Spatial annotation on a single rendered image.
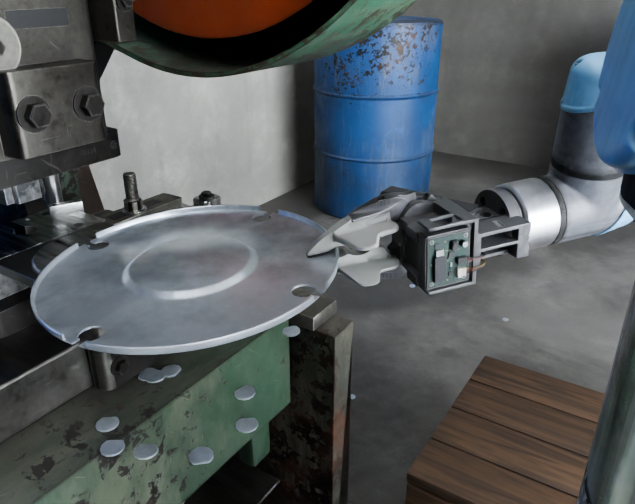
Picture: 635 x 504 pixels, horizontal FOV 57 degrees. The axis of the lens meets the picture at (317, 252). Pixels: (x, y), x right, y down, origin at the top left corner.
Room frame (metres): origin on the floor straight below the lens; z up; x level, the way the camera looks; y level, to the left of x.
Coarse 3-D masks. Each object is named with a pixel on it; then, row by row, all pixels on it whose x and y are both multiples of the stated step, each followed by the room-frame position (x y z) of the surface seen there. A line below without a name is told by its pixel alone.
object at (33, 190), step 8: (24, 184) 0.63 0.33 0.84; (32, 184) 0.63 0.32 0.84; (40, 184) 0.65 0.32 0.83; (0, 192) 0.62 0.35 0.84; (8, 192) 0.62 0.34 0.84; (16, 192) 0.62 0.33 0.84; (24, 192) 0.63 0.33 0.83; (32, 192) 0.63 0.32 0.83; (40, 192) 0.64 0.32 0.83; (0, 200) 0.62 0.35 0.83; (8, 200) 0.62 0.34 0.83; (16, 200) 0.62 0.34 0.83; (24, 200) 0.62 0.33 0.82
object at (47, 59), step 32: (0, 0) 0.58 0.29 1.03; (32, 0) 0.61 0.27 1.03; (64, 0) 0.64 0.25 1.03; (0, 32) 0.56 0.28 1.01; (32, 32) 0.60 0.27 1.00; (64, 32) 0.63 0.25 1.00; (0, 64) 0.56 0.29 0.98; (32, 64) 0.59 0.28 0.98; (64, 64) 0.60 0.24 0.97; (96, 64) 0.66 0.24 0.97; (0, 96) 0.55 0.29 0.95; (32, 96) 0.56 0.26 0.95; (64, 96) 0.59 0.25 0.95; (96, 96) 0.60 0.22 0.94; (0, 128) 0.55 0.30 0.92; (32, 128) 0.55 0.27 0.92; (64, 128) 0.58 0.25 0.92; (96, 128) 0.61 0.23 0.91; (0, 160) 0.55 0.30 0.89
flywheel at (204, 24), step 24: (144, 0) 0.99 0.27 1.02; (168, 0) 0.96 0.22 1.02; (192, 0) 0.93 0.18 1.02; (216, 0) 0.91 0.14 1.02; (240, 0) 0.88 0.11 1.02; (264, 0) 0.86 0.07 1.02; (288, 0) 0.84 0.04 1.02; (312, 0) 0.82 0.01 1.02; (336, 0) 0.86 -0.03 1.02; (168, 24) 0.96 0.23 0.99; (192, 24) 0.93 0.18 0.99; (216, 24) 0.91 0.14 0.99; (240, 24) 0.88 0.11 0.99; (264, 24) 0.86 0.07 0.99; (288, 24) 0.88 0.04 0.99
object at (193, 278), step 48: (96, 240) 0.59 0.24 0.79; (144, 240) 0.58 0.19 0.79; (192, 240) 0.56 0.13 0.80; (240, 240) 0.57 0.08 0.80; (288, 240) 0.56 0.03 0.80; (48, 288) 0.49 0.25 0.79; (96, 288) 0.48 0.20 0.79; (144, 288) 0.47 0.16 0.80; (192, 288) 0.46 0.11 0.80; (240, 288) 0.47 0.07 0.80; (288, 288) 0.46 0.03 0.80; (144, 336) 0.40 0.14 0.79; (192, 336) 0.39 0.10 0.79; (240, 336) 0.39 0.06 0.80
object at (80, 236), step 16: (96, 224) 0.66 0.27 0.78; (112, 224) 0.66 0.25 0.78; (64, 240) 0.60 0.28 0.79; (80, 240) 0.60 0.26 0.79; (16, 256) 0.57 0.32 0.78; (32, 256) 0.57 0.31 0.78; (48, 256) 0.56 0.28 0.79; (0, 272) 0.55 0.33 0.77; (16, 272) 0.54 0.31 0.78; (32, 272) 0.53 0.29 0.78; (80, 336) 0.52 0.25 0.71; (96, 336) 0.51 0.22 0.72; (96, 352) 0.51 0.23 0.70; (96, 368) 0.51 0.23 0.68; (112, 368) 0.51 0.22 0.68; (128, 368) 0.52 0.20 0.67; (144, 368) 0.55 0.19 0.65; (96, 384) 0.51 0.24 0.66; (112, 384) 0.51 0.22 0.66
